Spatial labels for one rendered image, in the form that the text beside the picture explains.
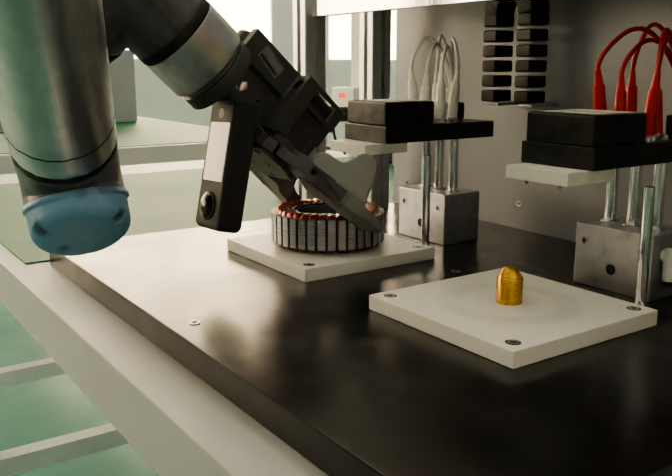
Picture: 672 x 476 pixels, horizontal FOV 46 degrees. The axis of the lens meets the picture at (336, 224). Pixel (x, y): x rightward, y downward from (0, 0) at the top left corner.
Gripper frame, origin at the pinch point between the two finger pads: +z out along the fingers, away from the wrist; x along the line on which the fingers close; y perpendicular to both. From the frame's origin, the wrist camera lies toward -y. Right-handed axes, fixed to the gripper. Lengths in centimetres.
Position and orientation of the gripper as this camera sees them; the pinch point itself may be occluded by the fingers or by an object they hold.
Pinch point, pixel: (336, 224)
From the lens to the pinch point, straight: 78.5
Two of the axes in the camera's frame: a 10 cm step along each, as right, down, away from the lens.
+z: 6.0, 5.9, 5.4
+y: 5.7, -7.9, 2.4
